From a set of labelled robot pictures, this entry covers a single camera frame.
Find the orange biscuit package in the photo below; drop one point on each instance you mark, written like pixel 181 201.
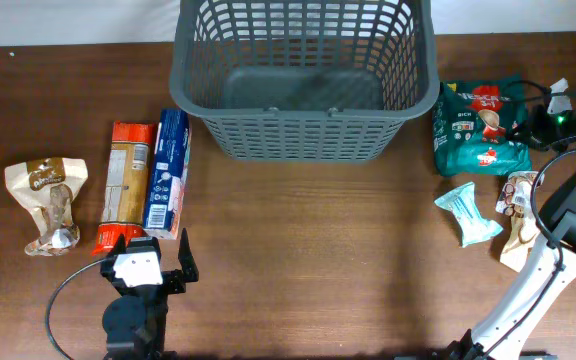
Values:
pixel 126 185

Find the light blue snack wrapper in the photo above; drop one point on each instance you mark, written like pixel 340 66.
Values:
pixel 474 227

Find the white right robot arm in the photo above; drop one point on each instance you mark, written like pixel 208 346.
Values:
pixel 550 267

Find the blue rectangular box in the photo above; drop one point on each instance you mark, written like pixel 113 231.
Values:
pixel 164 200

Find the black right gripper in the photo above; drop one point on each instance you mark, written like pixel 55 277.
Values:
pixel 529 129

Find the green coffee mix bag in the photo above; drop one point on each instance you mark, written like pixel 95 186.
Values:
pixel 470 120

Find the grey plastic basket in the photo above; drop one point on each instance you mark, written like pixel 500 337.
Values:
pixel 304 80

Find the beige brown snack pouch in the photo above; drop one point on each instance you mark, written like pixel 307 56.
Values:
pixel 514 202
pixel 46 189

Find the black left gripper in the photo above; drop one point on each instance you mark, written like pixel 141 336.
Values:
pixel 175 280

